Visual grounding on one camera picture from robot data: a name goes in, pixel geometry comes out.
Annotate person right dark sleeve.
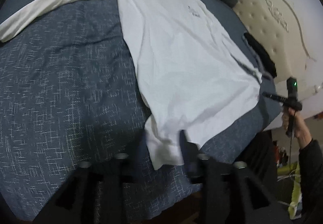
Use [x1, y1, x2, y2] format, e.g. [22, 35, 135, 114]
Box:
[299, 139, 322, 223]

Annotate cream tufted headboard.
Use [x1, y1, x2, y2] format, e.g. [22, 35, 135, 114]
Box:
[234, 0, 322, 119]

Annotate white long sleeve shirt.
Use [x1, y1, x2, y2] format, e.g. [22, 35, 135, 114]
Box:
[1, 0, 262, 169]

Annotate person right hand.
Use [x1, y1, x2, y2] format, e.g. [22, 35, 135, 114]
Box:
[282, 107, 312, 149]

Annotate blue bed sheet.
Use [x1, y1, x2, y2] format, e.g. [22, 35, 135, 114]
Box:
[0, 0, 282, 222]

